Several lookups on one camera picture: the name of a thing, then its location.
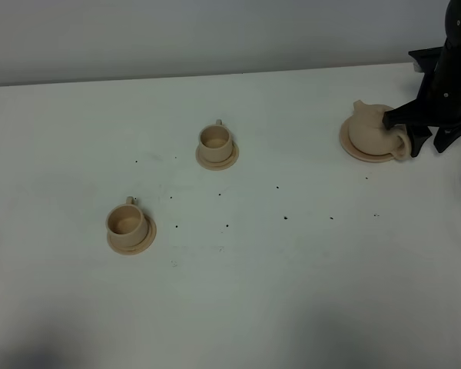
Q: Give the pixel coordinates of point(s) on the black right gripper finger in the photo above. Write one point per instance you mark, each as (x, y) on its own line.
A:
(444, 138)
(414, 115)

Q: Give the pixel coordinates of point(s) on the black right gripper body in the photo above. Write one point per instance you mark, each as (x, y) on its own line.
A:
(438, 102)

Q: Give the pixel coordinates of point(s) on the beige ceramic teapot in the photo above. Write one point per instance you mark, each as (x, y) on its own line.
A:
(403, 152)

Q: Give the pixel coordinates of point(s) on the beige round teapot saucer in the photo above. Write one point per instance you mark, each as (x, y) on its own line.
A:
(364, 137)

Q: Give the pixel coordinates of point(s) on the beige saucer far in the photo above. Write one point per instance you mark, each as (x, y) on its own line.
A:
(218, 166)

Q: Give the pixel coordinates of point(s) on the beige teacup far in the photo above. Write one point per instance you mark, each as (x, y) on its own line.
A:
(215, 142)

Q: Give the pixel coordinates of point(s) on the beige teacup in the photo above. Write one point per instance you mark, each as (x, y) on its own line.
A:
(215, 142)
(126, 225)

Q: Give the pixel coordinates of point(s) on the beige saucer near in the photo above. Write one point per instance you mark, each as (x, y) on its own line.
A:
(140, 247)

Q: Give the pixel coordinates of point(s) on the beige teacup near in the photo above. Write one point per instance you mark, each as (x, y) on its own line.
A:
(126, 225)

